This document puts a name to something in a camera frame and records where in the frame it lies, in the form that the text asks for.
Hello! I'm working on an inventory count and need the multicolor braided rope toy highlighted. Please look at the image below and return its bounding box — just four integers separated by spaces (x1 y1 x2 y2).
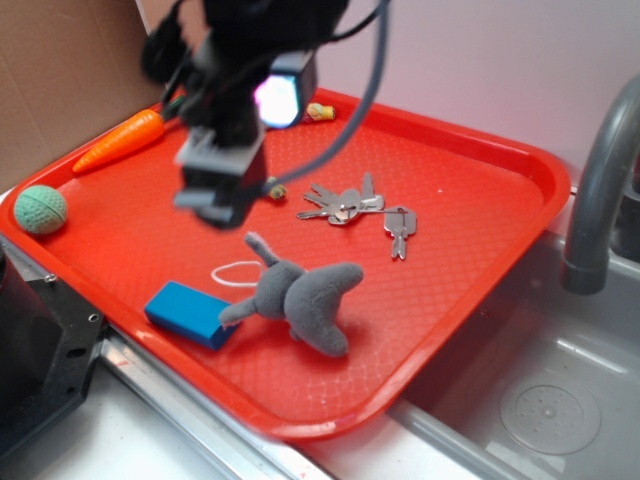
268 102 337 201

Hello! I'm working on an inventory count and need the green textured ball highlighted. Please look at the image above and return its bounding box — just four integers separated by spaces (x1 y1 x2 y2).
13 185 68 235

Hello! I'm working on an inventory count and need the gray toy sink basin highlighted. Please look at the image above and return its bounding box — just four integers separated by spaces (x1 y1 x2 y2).
299 234 640 480

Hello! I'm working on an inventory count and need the black gray gripper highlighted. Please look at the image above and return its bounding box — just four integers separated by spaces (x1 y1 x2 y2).
173 34 267 230

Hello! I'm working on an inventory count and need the gray curved faucet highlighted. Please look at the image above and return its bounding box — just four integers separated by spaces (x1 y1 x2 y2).
560 76 639 295

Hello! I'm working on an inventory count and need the silver key bunch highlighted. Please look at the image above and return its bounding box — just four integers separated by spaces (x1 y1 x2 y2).
296 172 417 260

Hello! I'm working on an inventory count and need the blue rectangular block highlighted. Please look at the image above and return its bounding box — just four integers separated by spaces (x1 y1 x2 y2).
144 281 238 350

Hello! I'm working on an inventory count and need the gray robot cable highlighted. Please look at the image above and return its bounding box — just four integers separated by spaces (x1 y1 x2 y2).
259 0 392 187

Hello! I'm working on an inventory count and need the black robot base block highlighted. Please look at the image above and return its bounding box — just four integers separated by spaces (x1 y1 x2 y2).
1 248 105 461

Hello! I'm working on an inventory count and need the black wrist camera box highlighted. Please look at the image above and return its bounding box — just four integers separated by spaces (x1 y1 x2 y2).
254 50 317 129

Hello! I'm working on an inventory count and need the brown cardboard panel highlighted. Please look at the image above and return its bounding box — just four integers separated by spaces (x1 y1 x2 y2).
1 1 172 191

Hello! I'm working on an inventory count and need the orange toy carrot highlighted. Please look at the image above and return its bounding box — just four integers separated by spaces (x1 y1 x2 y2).
72 109 165 174

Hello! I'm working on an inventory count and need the red plastic tray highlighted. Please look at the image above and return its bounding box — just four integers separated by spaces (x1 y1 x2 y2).
1 105 570 441

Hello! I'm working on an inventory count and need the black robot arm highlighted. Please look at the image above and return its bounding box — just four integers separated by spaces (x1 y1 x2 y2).
141 1 348 230

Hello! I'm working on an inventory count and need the gray plush bunny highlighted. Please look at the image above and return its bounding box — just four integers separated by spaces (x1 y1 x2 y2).
219 232 364 358

